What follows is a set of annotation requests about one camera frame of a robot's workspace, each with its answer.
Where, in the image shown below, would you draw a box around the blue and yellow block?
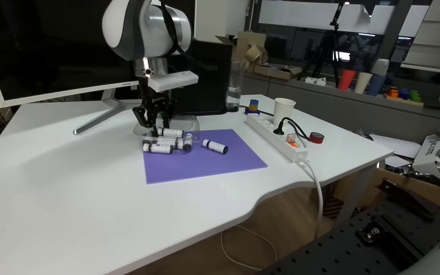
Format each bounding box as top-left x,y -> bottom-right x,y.
244,99 -> 261,115

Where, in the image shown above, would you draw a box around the white power strip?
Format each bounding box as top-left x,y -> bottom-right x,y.
246,113 -> 309,163

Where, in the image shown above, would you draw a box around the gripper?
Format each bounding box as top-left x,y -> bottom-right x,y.
132,76 -> 177,131

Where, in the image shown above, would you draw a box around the flat cardboard box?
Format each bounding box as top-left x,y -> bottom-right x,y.
253,63 -> 303,81

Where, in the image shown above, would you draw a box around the clear plastic container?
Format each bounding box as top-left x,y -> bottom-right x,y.
133,114 -> 201,154

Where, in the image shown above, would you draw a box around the open cardboard box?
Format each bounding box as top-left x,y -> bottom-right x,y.
215,31 -> 269,73

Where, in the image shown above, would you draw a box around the red cup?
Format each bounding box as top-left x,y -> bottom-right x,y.
337,69 -> 357,91

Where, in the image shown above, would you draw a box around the stack of white boxes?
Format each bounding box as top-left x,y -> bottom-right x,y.
412,129 -> 440,181

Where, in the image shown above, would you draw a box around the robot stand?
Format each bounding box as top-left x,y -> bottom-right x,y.
257,178 -> 440,275

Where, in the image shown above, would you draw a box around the upturned white cup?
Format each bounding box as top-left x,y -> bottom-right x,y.
370,58 -> 390,76

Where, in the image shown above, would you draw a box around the white paper sheet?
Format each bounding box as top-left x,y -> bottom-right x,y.
368,133 -> 422,159

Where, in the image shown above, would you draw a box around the small white box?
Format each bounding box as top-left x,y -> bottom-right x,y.
304,76 -> 327,87

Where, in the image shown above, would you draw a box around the black computer case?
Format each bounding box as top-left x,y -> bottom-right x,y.
168,40 -> 233,116

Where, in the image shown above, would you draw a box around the purple mat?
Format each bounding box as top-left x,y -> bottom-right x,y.
142,129 -> 269,185

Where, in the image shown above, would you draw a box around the black plug with cable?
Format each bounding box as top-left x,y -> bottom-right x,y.
238,104 -> 310,142

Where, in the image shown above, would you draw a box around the toy blocks on wooden board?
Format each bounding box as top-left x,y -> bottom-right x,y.
383,87 -> 424,107

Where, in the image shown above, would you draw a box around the white cable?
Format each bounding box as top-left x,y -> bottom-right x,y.
220,160 -> 324,272

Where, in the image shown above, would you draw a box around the white computer monitor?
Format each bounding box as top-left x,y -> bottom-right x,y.
0,0 -> 196,136

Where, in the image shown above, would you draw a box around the white paper cup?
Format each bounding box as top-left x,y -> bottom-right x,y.
272,97 -> 296,127

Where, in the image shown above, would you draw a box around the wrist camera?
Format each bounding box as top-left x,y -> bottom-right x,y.
147,71 -> 199,93

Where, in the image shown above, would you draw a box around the tall clear glass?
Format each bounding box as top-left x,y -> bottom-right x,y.
226,60 -> 246,112

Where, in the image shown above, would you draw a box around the blue cup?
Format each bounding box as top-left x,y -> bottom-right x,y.
367,74 -> 387,97

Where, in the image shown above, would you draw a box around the camera on tripod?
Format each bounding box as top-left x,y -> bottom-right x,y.
298,0 -> 354,89

